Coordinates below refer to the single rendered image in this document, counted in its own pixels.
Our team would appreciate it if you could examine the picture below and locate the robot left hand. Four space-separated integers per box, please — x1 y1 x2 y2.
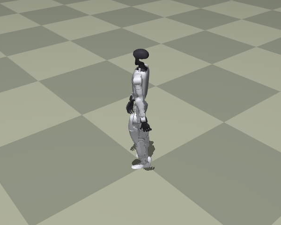
140 117 152 132

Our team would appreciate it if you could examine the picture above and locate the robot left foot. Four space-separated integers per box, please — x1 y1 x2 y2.
131 161 151 169

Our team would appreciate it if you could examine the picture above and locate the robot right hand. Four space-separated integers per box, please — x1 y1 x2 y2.
126 95 135 114

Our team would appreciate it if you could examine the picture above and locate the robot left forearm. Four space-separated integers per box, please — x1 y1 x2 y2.
135 99 146 122

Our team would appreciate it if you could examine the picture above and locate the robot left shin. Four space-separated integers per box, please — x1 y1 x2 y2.
135 140 146 165

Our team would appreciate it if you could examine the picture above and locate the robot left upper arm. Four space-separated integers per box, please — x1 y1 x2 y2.
133 74 143 101

